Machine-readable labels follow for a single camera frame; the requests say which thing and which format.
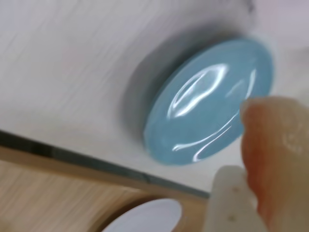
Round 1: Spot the large white round disc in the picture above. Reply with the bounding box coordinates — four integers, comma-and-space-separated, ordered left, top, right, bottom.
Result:
102, 198, 183, 232

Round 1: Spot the blue oval ceramic dish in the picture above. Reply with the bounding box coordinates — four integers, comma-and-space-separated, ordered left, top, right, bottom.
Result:
143, 38, 276, 167

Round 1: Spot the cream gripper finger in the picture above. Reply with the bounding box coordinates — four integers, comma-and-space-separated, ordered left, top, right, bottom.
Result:
204, 165, 266, 232

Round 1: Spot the light wooden board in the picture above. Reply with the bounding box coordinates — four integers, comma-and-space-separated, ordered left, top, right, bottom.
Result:
0, 145, 211, 232

